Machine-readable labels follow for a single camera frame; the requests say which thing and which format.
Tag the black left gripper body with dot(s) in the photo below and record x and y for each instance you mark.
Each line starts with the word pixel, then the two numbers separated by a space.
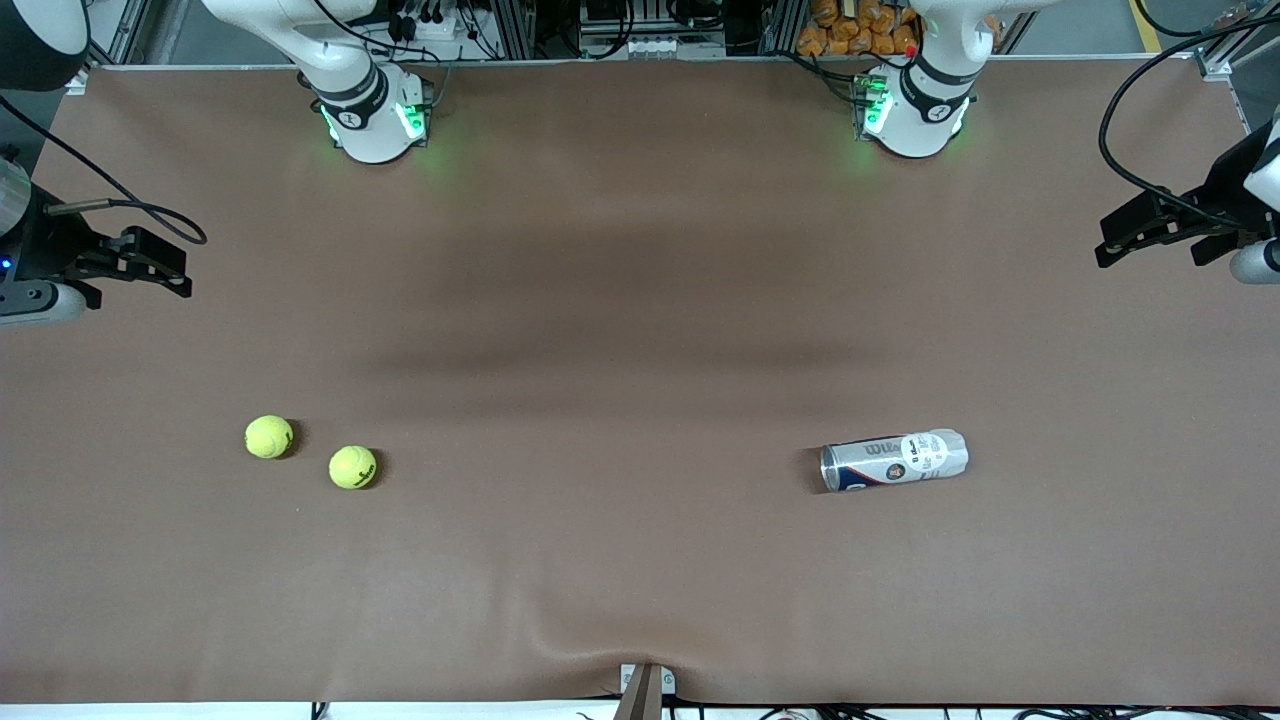
pixel 1222 187

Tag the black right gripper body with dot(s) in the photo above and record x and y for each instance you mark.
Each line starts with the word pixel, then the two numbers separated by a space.
pixel 52 245

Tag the yellow tennis ball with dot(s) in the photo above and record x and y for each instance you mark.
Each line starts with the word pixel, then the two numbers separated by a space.
pixel 269 437
pixel 352 467

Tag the clear plastic tennis ball can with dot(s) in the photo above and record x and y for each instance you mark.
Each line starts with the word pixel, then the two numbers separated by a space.
pixel 895 460

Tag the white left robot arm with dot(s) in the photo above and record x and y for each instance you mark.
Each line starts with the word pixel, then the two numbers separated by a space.
pixel 920 130

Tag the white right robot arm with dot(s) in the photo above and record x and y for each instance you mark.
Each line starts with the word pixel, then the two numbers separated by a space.
pixel 375 130

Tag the white power strip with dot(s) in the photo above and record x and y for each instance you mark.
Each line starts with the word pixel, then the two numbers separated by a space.
pixel 430 28

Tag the orange snack packets pile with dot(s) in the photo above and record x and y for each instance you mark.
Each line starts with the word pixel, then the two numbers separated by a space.
pixel 840 35

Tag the brown table mat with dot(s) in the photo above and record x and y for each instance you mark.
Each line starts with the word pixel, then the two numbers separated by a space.
pixel 640 300

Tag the white terminal block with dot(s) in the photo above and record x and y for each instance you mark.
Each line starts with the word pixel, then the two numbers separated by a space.
pixel 652 47

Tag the metal edge clamp bracket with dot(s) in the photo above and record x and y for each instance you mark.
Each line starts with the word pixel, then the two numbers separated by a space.
pixel 668 682

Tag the brown upright post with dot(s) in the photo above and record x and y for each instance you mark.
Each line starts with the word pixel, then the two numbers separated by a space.
pixel 640 700

